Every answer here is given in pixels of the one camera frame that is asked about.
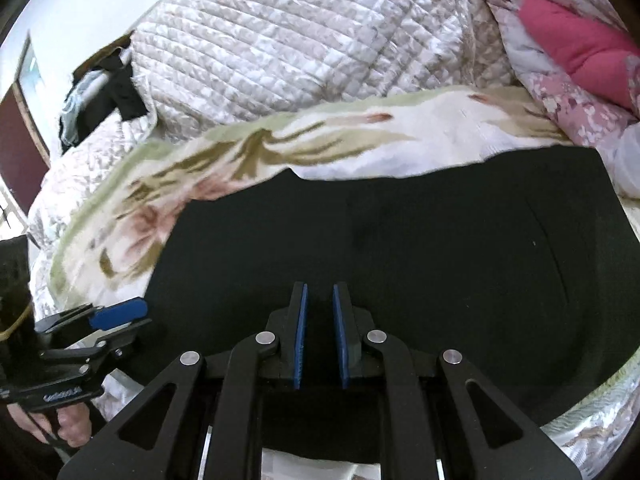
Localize pink floral quilt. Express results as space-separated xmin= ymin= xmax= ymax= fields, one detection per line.
xmin=486 ymin=0 xmax=639 ymax=198

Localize floral fleece blanket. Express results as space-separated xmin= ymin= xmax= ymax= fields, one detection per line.
xmin=46 ymin=84 xmax=640 ymax=421

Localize dark clothes pile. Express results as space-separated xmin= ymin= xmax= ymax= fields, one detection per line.
xmin=58 ymin=48 xmax=148 ymax=154

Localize black pants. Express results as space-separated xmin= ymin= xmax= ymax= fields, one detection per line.
xmin=142 ymin=145 xmax=633 ymax=463

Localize white quilted comforter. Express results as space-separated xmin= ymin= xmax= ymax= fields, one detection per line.
xmin=28 ymin=0 xmax=514 ymax=316

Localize dark red door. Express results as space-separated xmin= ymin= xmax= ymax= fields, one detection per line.
xmin=0 ymin=81 xmax=50 ymax=214

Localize person's left hand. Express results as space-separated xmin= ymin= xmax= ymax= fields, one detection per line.
xmin=6 ymin=404 xmax=92 ymax=448

